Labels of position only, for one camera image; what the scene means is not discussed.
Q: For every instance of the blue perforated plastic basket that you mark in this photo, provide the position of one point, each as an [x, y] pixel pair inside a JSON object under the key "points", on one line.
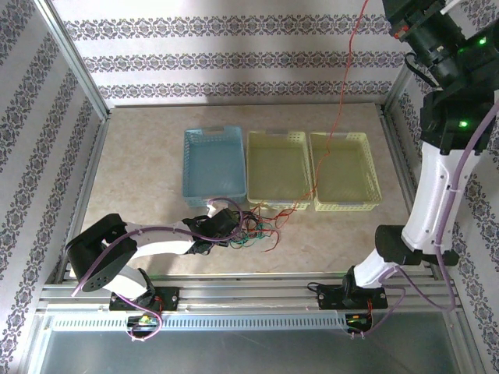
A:
{"points": [[214, 163]]}

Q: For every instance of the small controller circuit board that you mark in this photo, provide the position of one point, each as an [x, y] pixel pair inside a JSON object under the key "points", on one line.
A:
{"points": [[143, 320], [358, 319]]}

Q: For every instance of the grey metal sheet panel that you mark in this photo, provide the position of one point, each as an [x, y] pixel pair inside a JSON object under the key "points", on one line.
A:
{"points": [[249, 354]]}

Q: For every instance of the aluminium frame post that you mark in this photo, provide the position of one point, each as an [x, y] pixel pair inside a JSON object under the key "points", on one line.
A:
{"points": [[397, 89], [74, 62]]}

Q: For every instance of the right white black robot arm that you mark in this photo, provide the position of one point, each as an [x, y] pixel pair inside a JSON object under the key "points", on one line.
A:
{"points": [[432, 195]]}

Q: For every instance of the yellow perforated plastic basket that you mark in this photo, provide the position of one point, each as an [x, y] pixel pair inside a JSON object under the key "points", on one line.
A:
{"points": [[347, 171], [278, 167]]}

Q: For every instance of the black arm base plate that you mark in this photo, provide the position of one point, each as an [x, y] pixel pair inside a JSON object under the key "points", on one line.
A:
{"points": [[171, 299], [329, 298]]}

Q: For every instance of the aluminium mounting rail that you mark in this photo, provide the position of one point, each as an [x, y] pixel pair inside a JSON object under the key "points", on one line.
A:
{"points": [[249, 294]]}

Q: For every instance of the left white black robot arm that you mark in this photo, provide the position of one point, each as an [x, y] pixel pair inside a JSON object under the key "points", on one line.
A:
{"points": [[160, 242]]}

